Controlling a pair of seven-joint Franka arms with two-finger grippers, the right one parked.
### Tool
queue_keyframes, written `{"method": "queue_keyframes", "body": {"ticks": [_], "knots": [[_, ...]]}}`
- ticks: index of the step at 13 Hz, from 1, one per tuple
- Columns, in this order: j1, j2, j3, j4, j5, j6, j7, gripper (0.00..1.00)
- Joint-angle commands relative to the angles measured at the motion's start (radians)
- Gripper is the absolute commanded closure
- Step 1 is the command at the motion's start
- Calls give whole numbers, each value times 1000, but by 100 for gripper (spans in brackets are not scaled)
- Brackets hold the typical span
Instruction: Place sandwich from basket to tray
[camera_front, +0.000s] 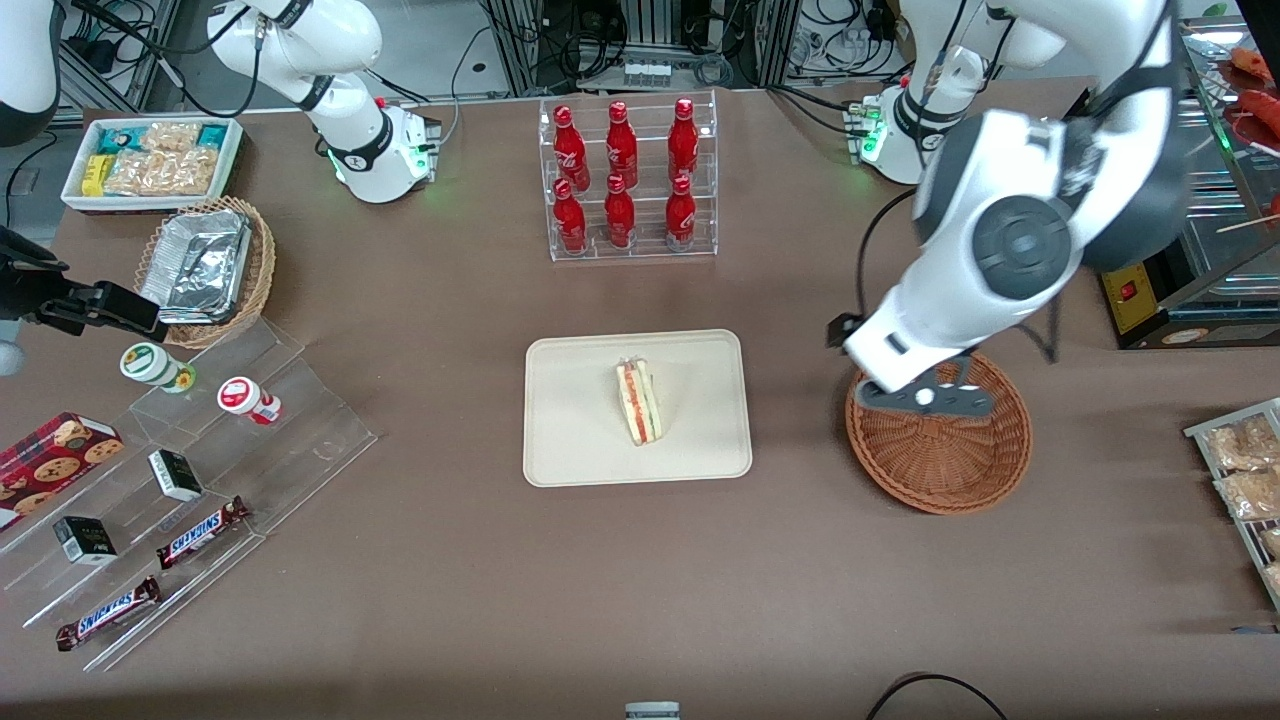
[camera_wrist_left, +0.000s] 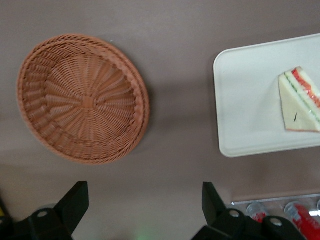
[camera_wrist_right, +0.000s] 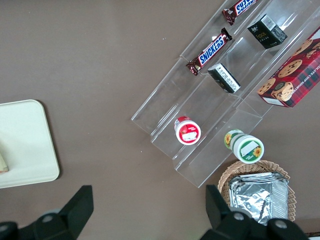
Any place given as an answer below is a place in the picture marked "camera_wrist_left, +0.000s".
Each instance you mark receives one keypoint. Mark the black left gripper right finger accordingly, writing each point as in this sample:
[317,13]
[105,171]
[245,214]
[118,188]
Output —
[220,222]

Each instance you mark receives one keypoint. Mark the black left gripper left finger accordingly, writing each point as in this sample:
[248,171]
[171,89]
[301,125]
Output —
[67,215]

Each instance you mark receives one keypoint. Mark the triangle sandwich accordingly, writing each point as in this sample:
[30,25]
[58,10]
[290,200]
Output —
[292,105]

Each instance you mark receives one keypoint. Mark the round brown wicker basket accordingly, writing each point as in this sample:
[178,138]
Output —
[80,100]

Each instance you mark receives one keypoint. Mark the cream rectangular tray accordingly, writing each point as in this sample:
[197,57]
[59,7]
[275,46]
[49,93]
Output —
[245,100]

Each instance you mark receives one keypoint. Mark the red cola bottle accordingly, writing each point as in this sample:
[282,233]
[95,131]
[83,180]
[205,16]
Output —
[303,220]
[257,212]

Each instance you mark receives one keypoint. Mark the clear acrylic bottle rack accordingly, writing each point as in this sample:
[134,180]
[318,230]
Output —
[272,201]

